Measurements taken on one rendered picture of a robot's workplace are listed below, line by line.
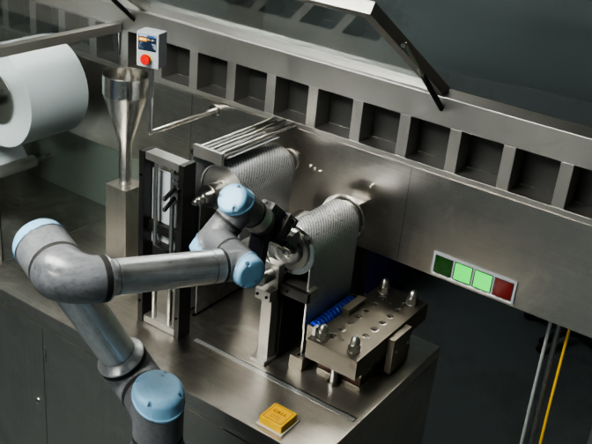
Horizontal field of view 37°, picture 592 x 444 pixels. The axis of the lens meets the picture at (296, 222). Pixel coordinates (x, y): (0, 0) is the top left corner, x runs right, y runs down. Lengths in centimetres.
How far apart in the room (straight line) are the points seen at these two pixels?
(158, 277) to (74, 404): 109
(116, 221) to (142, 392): 99
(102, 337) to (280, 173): 79
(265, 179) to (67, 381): 89
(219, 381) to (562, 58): 271
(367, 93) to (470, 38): 218
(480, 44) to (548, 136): 236
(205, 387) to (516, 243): 90
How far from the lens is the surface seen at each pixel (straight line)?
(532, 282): 241
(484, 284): 246
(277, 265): 234
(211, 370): 245
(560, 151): 227
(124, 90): 267
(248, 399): 236
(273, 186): 250
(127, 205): 283
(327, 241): 236
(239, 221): 201
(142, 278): 181
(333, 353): 235
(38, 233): 186
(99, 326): 198
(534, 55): 455
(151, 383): 202
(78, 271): 176
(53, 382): 288
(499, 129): 231
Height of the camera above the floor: 235
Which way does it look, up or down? 26 degrees down
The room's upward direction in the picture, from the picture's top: 6 degrees clockwise
